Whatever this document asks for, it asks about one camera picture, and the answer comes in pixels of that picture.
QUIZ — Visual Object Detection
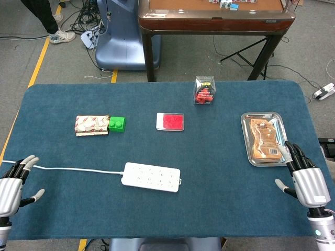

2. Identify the blue teal table cloth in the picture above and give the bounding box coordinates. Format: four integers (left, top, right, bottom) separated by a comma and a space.
0, 79, 335, 240

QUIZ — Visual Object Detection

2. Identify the white sneaker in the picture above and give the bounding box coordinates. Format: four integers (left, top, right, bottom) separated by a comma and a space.
48, 29, 76, 44

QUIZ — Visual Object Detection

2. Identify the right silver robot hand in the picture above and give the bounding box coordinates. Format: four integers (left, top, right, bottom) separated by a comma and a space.
274, 140, 331, 208

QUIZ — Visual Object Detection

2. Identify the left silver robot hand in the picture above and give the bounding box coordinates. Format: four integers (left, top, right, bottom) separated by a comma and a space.
0, 154, 46, 217

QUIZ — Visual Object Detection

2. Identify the foil wrapped snack package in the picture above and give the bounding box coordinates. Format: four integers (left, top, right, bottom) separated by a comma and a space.
73, 114, 110, 137

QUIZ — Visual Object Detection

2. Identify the white floor power strip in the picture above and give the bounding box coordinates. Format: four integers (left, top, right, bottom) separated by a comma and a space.
313, 82, 335, 101

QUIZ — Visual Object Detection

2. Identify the brown sauce pouch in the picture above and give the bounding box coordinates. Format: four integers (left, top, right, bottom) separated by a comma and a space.
249, 117, 283, 159

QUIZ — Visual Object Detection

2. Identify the silver metal tray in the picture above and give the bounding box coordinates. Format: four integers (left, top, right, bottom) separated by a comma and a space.
240, 111, 292, 167

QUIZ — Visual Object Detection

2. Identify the brown mahjong table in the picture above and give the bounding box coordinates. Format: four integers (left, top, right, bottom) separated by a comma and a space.
137, 0, 297, 82

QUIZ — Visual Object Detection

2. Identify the person leg in black trousers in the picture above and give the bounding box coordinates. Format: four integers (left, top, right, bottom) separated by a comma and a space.
20, 0, 60, 35

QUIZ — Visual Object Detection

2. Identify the red and white card case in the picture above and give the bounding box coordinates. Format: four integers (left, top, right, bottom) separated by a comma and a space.
155, 112, 185, 131

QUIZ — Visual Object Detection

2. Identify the clear box of red items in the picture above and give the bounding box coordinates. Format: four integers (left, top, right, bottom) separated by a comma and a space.
193, 75, 217, 106

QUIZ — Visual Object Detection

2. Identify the light blue pen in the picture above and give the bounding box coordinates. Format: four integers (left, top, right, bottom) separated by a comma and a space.
272, 118, 287, 147

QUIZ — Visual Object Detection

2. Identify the white power strip with plugs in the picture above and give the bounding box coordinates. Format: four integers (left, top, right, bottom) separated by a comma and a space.
80, 25, 103, 50

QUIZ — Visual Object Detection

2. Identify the green toy building block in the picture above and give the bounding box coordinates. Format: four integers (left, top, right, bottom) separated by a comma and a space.
107, 116, 127, 133

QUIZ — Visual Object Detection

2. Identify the thin white cable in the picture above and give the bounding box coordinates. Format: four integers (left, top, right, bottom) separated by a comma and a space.
1, 159, 126, 175

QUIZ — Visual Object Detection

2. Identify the mahjong tiles cluster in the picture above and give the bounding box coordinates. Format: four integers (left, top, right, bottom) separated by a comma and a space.
208, 0, 240, 12

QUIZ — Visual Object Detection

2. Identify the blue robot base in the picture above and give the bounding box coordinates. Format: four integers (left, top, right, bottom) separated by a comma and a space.
94, 0, 162, 71

